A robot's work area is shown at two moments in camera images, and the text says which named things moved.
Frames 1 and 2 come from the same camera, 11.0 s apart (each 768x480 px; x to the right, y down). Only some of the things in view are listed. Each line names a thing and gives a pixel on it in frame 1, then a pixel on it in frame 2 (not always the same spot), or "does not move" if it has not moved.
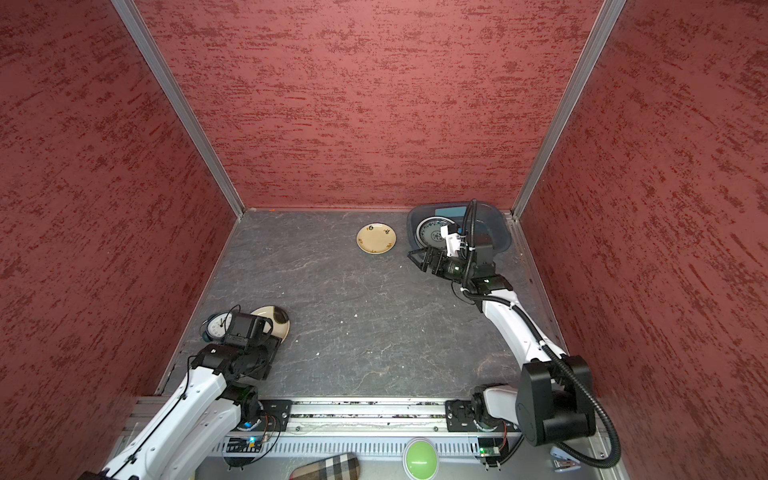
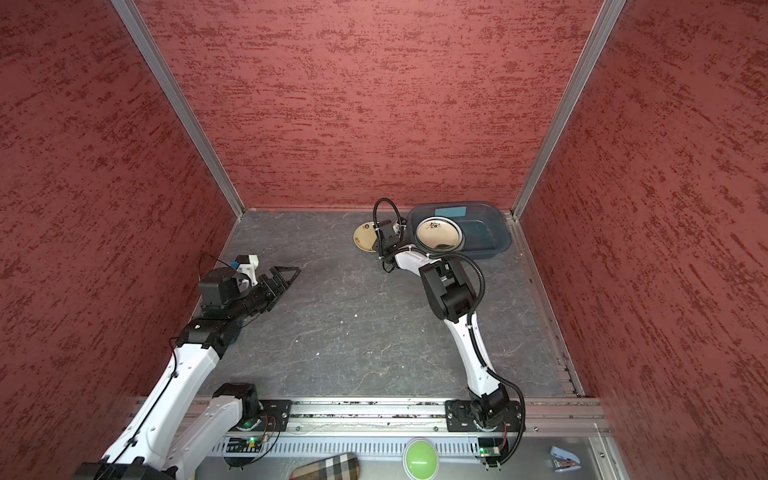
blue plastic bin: (492, 228) does not move
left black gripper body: (262, 353) to (251, 299)
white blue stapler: (563, 461) does not move
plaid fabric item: (344, 466) does not move
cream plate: (281, 323) to (440, 233)
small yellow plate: (376, 238) does not move
